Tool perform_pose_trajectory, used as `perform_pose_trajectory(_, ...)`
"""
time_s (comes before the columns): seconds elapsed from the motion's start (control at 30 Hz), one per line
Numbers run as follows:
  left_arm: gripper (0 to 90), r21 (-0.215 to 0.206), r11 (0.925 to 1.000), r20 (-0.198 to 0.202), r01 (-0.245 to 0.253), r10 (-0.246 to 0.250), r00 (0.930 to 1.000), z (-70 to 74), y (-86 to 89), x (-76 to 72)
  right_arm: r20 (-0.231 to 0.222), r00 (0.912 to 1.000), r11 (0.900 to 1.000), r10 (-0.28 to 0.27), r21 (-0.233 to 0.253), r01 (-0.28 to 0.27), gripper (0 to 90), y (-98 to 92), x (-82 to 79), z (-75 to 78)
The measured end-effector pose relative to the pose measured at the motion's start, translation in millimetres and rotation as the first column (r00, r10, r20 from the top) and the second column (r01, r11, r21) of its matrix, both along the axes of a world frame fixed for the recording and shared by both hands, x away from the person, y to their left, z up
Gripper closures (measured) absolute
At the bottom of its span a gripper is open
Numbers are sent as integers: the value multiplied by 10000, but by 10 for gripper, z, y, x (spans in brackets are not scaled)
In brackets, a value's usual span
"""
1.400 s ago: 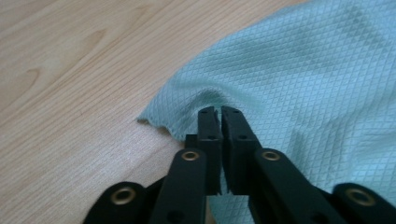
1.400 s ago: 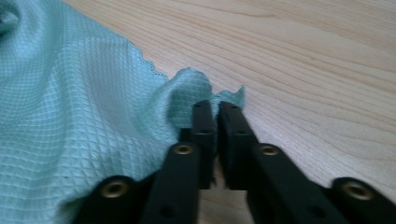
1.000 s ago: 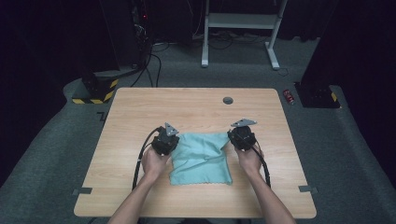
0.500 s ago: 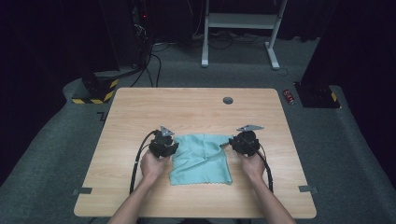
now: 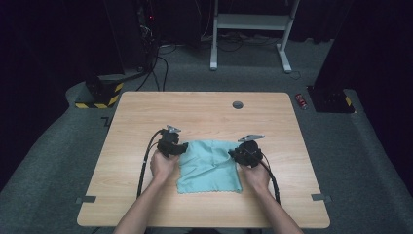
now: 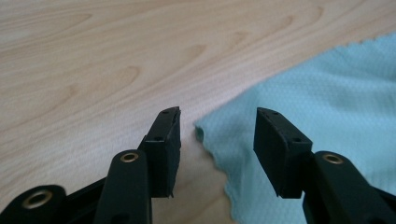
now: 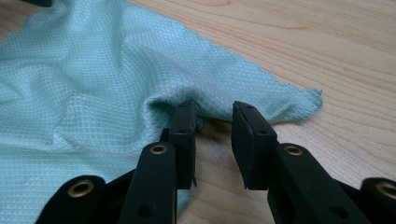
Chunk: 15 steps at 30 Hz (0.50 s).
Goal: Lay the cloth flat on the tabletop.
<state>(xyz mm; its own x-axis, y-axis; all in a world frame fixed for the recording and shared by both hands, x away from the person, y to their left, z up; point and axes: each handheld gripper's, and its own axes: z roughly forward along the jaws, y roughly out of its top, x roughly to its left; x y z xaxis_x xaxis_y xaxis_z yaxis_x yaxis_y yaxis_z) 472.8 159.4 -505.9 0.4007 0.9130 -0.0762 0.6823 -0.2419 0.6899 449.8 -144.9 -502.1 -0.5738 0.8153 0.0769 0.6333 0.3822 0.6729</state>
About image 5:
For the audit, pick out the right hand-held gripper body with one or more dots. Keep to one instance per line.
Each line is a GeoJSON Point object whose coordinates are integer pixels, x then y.
{"type": "Point", "coordinates": [251, 154]}

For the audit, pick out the dark equipment rack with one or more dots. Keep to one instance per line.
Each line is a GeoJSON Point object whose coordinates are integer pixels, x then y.
{"type": "Point", "coordinates": [147, 29]}

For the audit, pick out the person's left hand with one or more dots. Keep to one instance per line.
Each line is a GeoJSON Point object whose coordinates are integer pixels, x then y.
{"type": "Point", "coordinates": [164, 169]}

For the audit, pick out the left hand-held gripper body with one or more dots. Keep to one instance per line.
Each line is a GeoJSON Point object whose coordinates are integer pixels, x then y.
{"type": "Point", "coordinates": [168, 144]}

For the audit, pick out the red can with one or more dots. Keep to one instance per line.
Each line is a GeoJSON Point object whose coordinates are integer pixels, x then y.
{"type": "Point", "coordinates": [301, 101]}

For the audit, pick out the white metal desk frame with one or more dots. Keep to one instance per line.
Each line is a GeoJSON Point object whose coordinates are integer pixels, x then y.
{"type": "Point", "coordinates": [250, 22]}

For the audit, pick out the teal cloth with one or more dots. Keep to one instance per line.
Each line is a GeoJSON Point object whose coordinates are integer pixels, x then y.
{"type": "Point", "coordinates": [207, 169]}

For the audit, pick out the yellow-black striped stand base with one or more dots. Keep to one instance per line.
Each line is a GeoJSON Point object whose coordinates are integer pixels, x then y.
{"type": "Point", "coordinates": [104, 94]}

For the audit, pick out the grey round table grommet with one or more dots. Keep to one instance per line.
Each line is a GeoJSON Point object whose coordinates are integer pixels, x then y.
{"type": "Point", "coordinates": [237, 105]}

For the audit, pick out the person's right hand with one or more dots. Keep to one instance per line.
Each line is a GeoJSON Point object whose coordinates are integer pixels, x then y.
{"type": "Point", "coordinates": [258, 178]}

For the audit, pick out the grey tape strip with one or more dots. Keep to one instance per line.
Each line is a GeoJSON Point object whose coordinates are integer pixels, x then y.
{"type": "Point", "coordinates": [86, 199]}
{"type": "Point", "coordinates": [320, 197]}

